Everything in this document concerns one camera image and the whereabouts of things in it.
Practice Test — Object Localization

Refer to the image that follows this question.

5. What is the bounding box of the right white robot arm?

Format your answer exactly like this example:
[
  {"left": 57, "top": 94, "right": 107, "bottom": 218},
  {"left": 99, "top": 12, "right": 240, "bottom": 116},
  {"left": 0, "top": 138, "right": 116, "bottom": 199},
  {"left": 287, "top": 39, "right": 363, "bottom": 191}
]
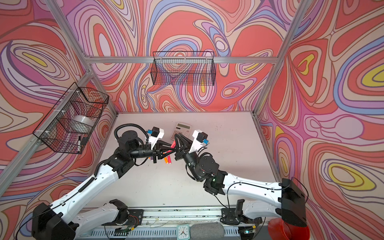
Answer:
[{"left": 175, "top": 134, "right": 307, "bottom": 227}]

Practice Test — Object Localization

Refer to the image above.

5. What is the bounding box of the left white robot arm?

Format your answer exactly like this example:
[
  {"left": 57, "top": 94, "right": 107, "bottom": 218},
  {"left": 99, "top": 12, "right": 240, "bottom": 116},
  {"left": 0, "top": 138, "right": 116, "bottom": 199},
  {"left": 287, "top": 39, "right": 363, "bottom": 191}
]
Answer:
[{"left": 32, "top": 127, "right": 172, "bottom": 240}]

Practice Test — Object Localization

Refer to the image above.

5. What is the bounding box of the pink calculator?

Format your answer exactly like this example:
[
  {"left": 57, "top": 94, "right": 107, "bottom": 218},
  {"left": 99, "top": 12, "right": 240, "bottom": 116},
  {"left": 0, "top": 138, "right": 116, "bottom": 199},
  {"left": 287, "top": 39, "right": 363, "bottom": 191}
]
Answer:
[{"left": 171, "top": 122, "right": 192, "bottom": 140}]

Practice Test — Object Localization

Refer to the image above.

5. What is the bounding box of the black marker in basket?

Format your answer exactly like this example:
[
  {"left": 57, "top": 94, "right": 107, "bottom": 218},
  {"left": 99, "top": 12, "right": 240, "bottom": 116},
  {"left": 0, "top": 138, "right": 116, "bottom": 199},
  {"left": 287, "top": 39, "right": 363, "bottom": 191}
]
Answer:
[{"left": 77, "top": 136, "right": 82, "bottom": 154}]

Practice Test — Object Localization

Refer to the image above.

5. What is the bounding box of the silver tape roll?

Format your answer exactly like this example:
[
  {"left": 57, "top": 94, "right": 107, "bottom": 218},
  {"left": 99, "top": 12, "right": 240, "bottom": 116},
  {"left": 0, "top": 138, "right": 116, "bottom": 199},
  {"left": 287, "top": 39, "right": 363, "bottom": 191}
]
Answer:
[{"left": 69, "top": 115, "right": 95, "bottom": 134}]

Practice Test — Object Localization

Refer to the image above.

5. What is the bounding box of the small white clock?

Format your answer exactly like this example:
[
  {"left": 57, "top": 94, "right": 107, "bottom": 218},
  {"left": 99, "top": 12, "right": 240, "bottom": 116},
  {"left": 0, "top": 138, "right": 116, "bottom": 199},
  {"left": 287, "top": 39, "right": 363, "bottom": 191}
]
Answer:
[{"left": 176, "top": 224, "right": 191, "bottom": 240}]

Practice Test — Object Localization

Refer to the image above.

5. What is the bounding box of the red bucket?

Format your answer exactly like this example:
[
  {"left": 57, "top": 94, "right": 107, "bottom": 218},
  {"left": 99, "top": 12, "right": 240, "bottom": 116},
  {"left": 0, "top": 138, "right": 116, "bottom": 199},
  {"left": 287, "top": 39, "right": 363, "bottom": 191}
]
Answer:
[{"left": 268, "top": 218, "right": 310, "bottom": 240}]

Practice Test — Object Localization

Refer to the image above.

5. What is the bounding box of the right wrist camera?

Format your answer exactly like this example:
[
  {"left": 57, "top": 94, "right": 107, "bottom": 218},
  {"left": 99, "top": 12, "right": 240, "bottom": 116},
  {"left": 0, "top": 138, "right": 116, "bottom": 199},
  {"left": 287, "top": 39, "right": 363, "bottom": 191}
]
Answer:
[{"left": 189, "top": 130, "right": 209, "bottom": 153}]

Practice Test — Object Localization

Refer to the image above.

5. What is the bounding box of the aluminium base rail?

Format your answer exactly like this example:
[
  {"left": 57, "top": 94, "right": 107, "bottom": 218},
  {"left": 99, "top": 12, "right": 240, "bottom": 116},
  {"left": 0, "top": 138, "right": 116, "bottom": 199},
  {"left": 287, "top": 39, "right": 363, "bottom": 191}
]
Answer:
[{"left": 78, "top": 206, "right": 250, "bottom": 240}]

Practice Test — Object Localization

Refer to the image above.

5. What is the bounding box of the black wire basket left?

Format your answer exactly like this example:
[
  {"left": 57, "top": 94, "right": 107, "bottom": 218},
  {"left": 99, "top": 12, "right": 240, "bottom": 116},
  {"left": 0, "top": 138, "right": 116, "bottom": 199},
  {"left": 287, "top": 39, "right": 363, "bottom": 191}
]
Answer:
[{"left": 33, "top": 83, "right": 109, "bottom": 154}]

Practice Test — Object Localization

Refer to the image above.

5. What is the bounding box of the black wire basket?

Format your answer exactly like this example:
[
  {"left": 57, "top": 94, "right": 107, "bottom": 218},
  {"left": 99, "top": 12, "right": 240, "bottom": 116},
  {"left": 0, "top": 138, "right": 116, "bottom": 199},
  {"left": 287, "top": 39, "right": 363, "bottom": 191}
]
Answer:
[
  {"left": 151, "top": 51, "right": 216, "bottom": 86},
  {"left": 33, "top": 83, "right": 109, "bottom": 154}
]

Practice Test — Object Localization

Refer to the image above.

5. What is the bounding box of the black wire basket back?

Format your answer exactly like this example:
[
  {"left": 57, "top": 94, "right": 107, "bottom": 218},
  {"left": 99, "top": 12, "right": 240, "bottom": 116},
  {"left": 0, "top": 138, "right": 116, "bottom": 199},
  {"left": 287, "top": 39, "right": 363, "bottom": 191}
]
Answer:
[{"left": 151, "top": 51, "right": 216, "bottom": 86}]

